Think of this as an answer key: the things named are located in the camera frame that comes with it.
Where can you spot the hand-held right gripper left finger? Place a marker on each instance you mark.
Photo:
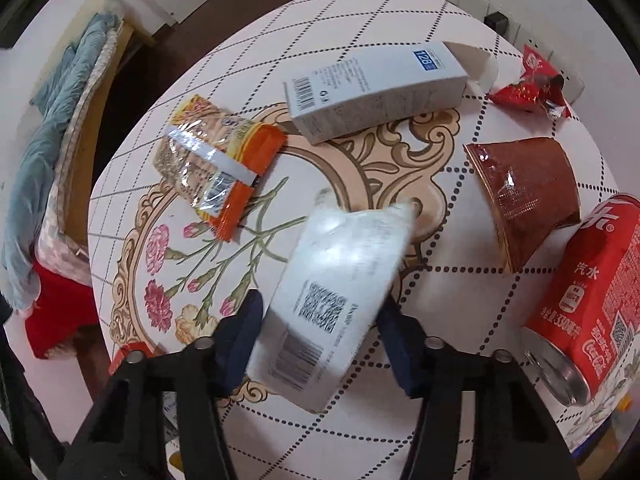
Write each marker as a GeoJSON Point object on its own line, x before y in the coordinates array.
{"type": "Point", "coordinates": [240, 341]}

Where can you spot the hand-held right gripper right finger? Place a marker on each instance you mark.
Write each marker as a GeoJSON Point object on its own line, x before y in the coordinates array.
{"type": "Point", "coordinates": [400, 352]}

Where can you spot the white labelled plastic packet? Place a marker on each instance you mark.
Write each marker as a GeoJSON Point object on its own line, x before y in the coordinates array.
{"type": "Point", "coordinates": [330, 270]}

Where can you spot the red soda can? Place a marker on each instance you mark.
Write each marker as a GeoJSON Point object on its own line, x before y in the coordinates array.
{"type": "Point", "coordinates": [585, 300]}

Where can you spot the orange clear snack wrapper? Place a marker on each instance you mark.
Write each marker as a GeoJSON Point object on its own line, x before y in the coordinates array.
{"type": "Point", "coordinates": [210, 150]}

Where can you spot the brown snack bag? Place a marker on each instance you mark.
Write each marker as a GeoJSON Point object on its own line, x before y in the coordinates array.
{"type": "Point", "coordinates": [525, 195]}

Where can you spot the white cardboard carton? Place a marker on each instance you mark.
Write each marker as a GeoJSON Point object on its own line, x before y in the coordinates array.
{"type": "Point", "coordinates": [370, 85]}

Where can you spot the red candy wrapper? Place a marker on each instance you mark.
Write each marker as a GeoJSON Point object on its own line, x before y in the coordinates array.
{"type": "Point", "coordinates": [520, 94]}

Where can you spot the red blanket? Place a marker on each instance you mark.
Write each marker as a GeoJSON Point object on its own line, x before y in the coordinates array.
{"type": "Point", "coordinates": [57, 310]}

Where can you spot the pink checkered bed sheet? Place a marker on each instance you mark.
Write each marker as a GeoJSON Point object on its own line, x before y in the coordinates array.
{"type": "Point", "coordinates": [82, 105]}

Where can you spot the light blue blanket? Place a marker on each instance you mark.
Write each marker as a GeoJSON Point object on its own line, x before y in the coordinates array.
{"type": "Point", "coordinates": [50, 125]}

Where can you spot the black plug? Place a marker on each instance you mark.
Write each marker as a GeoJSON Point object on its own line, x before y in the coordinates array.
{"type": "Point", "coordinates": [497, 24]}

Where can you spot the white wall socket strip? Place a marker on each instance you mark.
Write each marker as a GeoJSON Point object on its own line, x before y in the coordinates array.
{"type": "Point", "coordinates": [530, 35]}

